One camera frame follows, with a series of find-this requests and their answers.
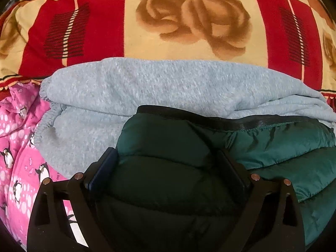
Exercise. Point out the pink penguin bed sheet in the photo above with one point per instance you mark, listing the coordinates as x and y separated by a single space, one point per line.
22 167

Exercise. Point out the grey folded sweatshirt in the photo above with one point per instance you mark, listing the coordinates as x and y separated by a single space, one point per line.
90 102

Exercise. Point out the dark green puffer jacket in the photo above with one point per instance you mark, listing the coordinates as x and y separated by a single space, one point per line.
174 191

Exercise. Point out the red orange rose blanket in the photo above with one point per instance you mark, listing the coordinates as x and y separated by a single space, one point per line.
295 37

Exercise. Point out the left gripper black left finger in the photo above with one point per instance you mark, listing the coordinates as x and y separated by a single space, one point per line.
64 215

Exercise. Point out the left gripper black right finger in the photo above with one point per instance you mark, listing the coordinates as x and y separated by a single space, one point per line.
271 219

